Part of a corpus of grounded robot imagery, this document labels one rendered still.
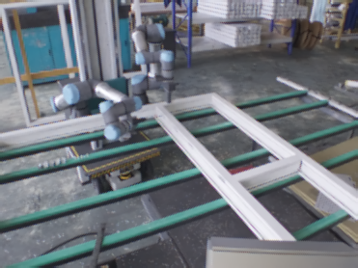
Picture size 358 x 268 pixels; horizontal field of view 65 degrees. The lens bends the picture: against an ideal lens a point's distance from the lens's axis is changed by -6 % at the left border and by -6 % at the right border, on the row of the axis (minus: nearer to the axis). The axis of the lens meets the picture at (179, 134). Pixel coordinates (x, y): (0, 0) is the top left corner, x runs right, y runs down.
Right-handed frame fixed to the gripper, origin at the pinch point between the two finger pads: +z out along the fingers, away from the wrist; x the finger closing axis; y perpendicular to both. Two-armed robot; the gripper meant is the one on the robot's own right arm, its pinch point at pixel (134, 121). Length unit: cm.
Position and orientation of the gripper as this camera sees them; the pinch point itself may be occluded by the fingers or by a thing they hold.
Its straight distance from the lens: 174.7
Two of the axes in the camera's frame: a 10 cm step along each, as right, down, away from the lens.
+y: 9.6, -0.9, -2.6
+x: -1.4, -9.7, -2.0
